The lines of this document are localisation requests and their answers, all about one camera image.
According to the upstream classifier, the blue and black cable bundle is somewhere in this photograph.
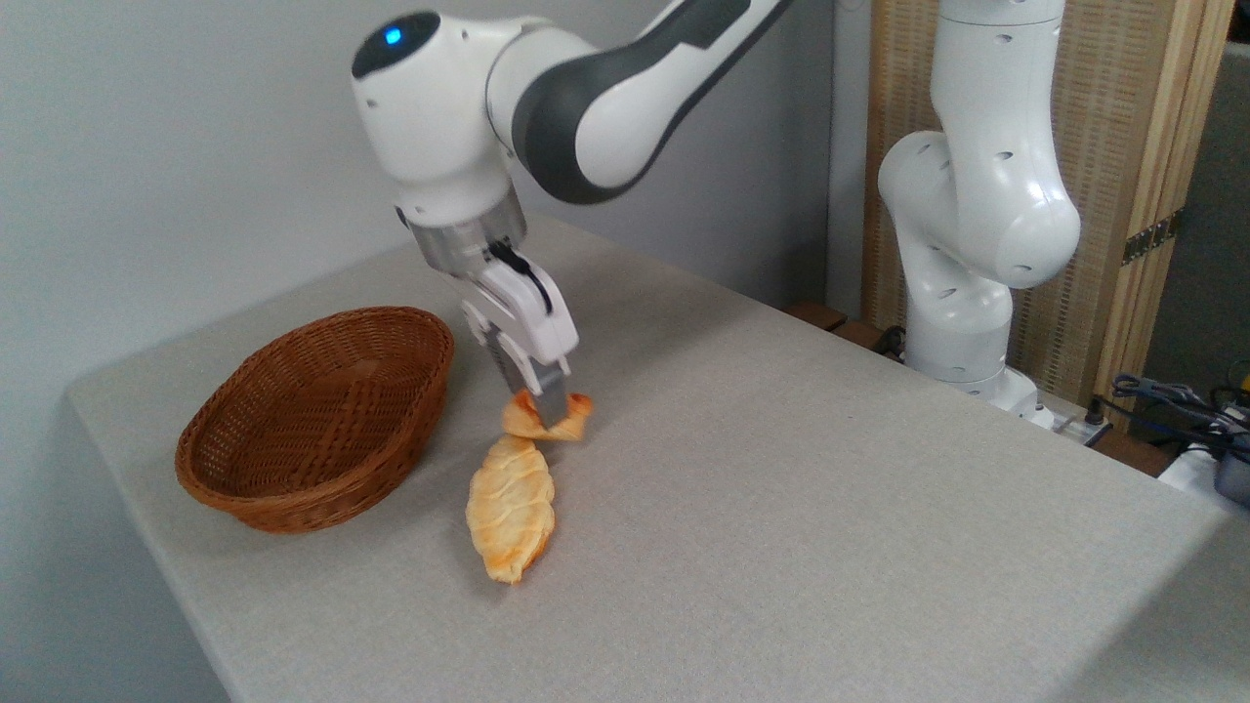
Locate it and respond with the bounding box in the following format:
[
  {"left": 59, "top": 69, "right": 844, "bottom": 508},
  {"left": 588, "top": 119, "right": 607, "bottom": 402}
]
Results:
[{"left": 1094, "top": 371, "right": 1250, "bottom": 462}]

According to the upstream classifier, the wooden woven folding screen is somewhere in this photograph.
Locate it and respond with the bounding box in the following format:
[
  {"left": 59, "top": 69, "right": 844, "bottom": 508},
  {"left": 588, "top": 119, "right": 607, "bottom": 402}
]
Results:
[{"left": 861, "top": 0, "right": 1236, "bottom": 406}]

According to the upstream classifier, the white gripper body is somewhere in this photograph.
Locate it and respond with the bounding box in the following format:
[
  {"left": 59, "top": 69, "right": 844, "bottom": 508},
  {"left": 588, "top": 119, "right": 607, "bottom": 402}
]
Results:
[{"left": 459, "top": 256, "right": 580, "bottom": 392}]

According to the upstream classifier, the dark metal screen hinge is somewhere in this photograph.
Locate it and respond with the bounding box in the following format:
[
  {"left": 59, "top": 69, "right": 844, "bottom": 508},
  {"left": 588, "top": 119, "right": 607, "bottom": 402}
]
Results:
[{"left": 1121, "top": 209, "right": 1185, "bottom": 267}]

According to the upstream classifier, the long pale croissant bread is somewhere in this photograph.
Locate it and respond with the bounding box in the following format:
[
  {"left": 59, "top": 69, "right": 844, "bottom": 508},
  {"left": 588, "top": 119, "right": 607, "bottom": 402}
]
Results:
[{"left": 465, "top": 434, "right": 557, "bottom": 585}]

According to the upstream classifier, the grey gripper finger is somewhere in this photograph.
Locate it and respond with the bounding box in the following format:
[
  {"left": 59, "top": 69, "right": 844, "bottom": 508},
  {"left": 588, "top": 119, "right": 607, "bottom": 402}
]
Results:
[
  {"left": 485, "top": 332, "right": 529, "bottom": 397},
  {"left": 532, "top": 359, "right": 571, "bottom": 430}
]

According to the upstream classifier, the grey blue device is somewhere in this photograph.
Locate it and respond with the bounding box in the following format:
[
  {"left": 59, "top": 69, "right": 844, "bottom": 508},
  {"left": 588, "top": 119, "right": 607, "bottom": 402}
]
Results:
[{"left": 1213, "top": 454, "right": 1250, "bottom": 509}]

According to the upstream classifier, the brown wicker basket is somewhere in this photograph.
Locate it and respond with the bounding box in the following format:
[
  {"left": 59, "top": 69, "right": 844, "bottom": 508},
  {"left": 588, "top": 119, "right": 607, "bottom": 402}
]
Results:
[{"left": 175, "top": 306, "right": 455, "bottom": 535}]

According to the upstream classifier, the round orange bread roll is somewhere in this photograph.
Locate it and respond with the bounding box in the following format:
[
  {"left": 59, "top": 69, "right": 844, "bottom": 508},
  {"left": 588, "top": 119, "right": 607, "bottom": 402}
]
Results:
[{"left": 501, "top": 389, "right": 595, "bottom": 444}]

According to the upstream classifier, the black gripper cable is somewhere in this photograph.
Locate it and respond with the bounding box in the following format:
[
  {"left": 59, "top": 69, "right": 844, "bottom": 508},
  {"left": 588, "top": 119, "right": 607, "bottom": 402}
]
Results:
[{"left": 487, "top": 240, "right": 555, "bottom": 315}]

